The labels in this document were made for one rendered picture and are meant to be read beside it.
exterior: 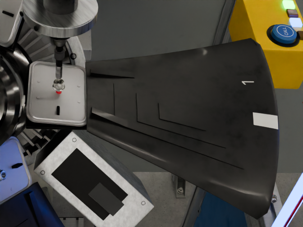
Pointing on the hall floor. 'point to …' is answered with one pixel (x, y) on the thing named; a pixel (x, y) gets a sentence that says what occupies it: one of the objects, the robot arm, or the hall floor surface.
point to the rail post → (192, 206)
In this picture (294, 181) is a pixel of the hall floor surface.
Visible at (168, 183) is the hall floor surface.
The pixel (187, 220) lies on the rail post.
